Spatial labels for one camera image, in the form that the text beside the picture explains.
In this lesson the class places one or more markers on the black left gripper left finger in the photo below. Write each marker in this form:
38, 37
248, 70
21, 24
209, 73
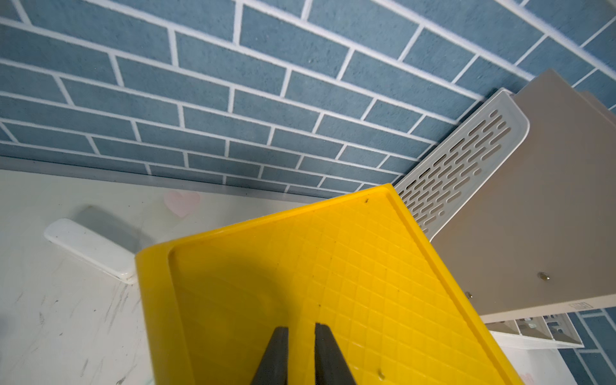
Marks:
273, 367

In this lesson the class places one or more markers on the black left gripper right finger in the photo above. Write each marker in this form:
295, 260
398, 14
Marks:
329, 363

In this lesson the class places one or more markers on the yellow plastic drawer cabinet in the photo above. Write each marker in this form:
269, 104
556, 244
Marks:
358, 263

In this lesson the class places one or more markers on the white stapler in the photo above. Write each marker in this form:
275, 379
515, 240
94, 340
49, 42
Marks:
93, 248

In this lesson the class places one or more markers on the white file organizer rack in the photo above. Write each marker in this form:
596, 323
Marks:
519, 202

